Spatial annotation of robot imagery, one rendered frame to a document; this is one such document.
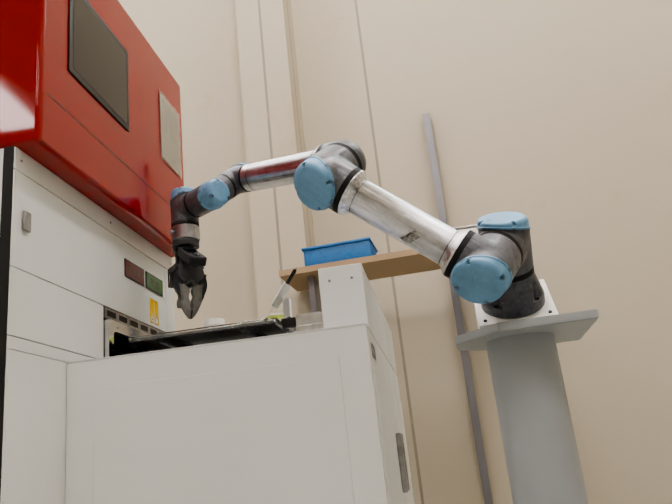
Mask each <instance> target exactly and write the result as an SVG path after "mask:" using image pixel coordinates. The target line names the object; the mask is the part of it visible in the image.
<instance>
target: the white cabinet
mask: <svg viewBox="0 0 672 504"><path fill-rule="evenodd" d="M65 504H415V503H414V495H413V488H412V480H411V472H410V465H409V457H408V449H407V442H406V434H405V427H404V419H403V411H402V404H401V401H400V393H399V386H398V378H397V375H396V374H395V372H394V370H393V369H392V367H391V366H390V364H389V362H388V361H387V359H386V357H385V356H384V354H383V352H382V351H381V349H380V347H379V346H378V344H377V342H376V341H375V339H374V337H373V336H372V334H371V332H370V331H369V329H368V327H367V326H366V325H361V326H353V327H346V328H338V329H331V330H323V331H316V332H308V333H301V334H293V335H285V336H278V337H270V338H263V339H255V340H248V341H240V342H233V343H225V344H217V345H210V346H202V347H195V348H187V349H180V350H172V351H165V352H157V353H150V354H142V355H134V356H127V357H119V358H112V359H104V360H97V361H89V362H82V363H74V364H68V365H67V405H66V483H65Z"/></svg>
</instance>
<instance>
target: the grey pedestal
mask: <svg viewBox="0 0 672 504"><path fill-rule="evenodd" d="M598 318H599V313H598V310H597V309H592V310H584V311H577V312H570V313H563V314H556V315H549V316H542V317H535V318H528V319H520V320H513V321H506V322H499V323H496V324H492V325H489V326H486V327H483V328H480V329H477V330H474V331H471V332H468V333H465V334H461V335H458V336H455V344H456V347H457V350H462V351H487V354H488V360H489V365H490V371H491V377H492V383H493V389H494V395H495V400H496V406H497V412H498V418H499V424H500V430H501V436H502V441H503V447H504V453H505V459H506V465H507V471H508V476H509V482H510V488H511V494H512V500H513V504H589V503H588V498H587V494H586V489H585V484H584V479H583V474H582V469H581V464H580V459H579V454H578V449H577V444H576V439H575V434H574V429H573V424H572V419H571V414H570V409H569V405H568V400H567V395H566V390H565V385H564V380H563V375H562V370H561V365H560V360H559V355H558V350H557V345H556V343H561V342H568V341H576V340H580V339H581V338H582V337H583V336H584V334H585V333H586V332H587V331H588V330H589V329H590V327H591V326H592V325H593V324H594V323H595V322H596V320H597V319H598Z"/></svg>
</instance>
